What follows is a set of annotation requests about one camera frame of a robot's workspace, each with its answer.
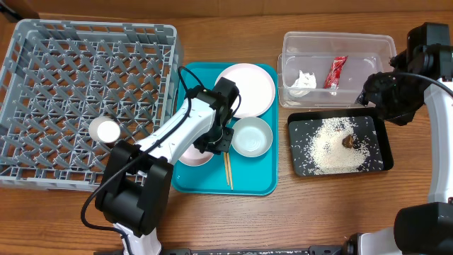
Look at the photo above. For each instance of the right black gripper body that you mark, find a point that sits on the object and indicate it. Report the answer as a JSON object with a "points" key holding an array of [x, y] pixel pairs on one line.
{"points": [[370, 94]]}

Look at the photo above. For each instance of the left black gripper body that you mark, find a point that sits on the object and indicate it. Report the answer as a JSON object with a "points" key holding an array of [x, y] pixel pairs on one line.
{"points": [[218, 139]]}

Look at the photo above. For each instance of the pink shallow bowl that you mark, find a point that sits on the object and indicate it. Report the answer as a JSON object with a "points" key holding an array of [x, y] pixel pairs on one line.
{"points": [[193, 157]]}

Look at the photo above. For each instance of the grey-green bowl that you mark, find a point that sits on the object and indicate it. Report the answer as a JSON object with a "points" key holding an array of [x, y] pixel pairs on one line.
{"points": [[252, 137]]}

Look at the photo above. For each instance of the brown meat piece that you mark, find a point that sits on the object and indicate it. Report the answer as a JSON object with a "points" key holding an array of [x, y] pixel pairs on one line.
{"points": [[348, 141]]}

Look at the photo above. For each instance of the red snack wrapper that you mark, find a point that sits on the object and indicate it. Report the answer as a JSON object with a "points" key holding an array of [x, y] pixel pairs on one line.
{"points": [[333, 76]]}

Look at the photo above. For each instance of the cooked white rice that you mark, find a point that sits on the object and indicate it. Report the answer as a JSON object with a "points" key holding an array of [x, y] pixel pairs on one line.
{"points": [[316, 146]]}

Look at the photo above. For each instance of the white tissue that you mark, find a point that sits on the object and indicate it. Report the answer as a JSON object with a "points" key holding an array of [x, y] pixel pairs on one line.
{"points": [[303, 84]]}

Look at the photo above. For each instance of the white small cup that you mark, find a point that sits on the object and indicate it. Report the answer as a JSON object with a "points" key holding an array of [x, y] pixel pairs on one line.
{"points": [[104, 129]]}

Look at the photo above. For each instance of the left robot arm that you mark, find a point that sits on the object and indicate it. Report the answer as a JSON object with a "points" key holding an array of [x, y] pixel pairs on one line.
{"points": [[134, 190]]}

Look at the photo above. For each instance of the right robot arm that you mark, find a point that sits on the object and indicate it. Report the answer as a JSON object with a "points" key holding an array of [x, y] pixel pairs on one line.
{"points": [[422, 75]]}

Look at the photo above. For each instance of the black waste tray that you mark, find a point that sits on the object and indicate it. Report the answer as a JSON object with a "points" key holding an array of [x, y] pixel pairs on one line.
{"points": [[378, 124]]}

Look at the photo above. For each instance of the left wooden chopstick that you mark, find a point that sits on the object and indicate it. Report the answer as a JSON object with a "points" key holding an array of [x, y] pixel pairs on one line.
{"points": [[226, 165]]}

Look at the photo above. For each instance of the wooden chopstick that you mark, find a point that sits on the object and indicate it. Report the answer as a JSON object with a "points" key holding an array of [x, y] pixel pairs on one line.
{"points": [[226, 165], [230, 175]]}

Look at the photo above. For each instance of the right wooden chopstick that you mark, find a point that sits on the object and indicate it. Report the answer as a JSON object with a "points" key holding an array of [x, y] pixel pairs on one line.
{"points": [[230, 175]]}

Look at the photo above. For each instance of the teal serving tray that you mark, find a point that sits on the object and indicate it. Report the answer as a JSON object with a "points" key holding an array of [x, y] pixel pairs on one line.
{"points": [[252, 176]]}

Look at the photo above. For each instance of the large white plate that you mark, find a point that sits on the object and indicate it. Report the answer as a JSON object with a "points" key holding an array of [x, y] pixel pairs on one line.
{"points": [[256, 88]]}

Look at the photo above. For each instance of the clear plastic bin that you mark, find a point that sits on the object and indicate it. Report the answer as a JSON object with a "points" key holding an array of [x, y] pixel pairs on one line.
{"points": [[314, 52]]}

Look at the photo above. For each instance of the grey dish rack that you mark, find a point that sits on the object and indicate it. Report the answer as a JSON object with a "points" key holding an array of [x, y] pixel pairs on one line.
{"points": [[58, 76]]}

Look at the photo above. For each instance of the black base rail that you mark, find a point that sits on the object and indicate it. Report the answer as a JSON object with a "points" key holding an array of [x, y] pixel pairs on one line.
{"points": [[312, 250]]}

